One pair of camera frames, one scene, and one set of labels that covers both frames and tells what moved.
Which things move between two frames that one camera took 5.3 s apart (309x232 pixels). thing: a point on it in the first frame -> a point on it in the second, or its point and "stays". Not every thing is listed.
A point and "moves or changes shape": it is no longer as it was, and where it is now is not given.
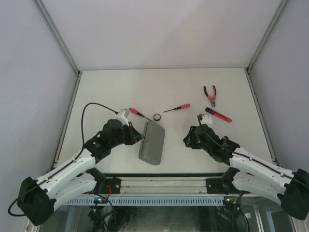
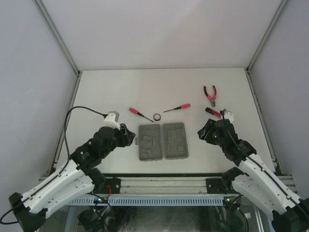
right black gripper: x=189 y=139 -> x=203 y=132
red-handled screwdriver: x=181 y=107 stays
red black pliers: x=213 y=100 stays
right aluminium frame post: x=250 y=63 stays
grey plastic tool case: x=151 y=145 moves or changes shape
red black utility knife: x=217 y=114 stays
